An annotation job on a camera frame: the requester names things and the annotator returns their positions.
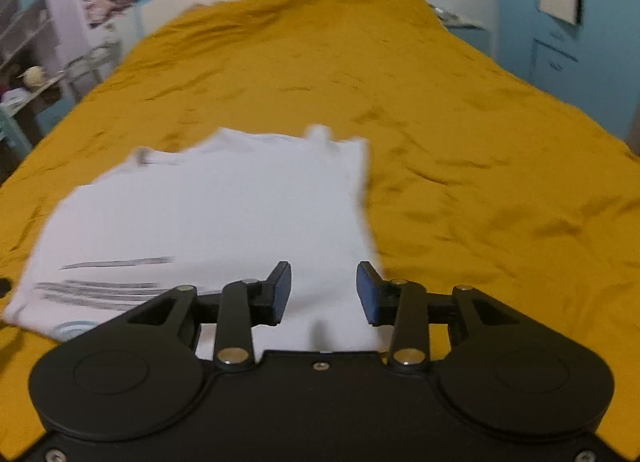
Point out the white wall shelf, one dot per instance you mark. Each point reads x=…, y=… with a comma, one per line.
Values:
x=22, y=7

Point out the blue drawer cabinet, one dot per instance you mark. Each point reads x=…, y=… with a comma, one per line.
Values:
x=585, y=67

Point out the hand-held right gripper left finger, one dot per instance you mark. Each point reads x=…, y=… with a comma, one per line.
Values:
x=281, y=292

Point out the white printed sweatshirt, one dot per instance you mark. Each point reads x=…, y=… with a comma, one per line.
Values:
x=200, y=202

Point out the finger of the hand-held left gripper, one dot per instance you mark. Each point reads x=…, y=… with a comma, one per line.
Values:
x=4, y=288

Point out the blue chair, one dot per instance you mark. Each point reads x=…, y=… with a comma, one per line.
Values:
x=15, y=135

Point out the yellow quilted blanket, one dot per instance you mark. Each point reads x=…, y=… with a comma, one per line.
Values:
x=450, y=142

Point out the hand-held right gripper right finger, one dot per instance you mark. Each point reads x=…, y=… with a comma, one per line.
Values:
x=366, y=294

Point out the beige round ball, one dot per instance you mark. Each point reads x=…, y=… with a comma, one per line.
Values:
x=35, y=77

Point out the grey desk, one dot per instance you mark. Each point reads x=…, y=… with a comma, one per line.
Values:
x=30, y=105

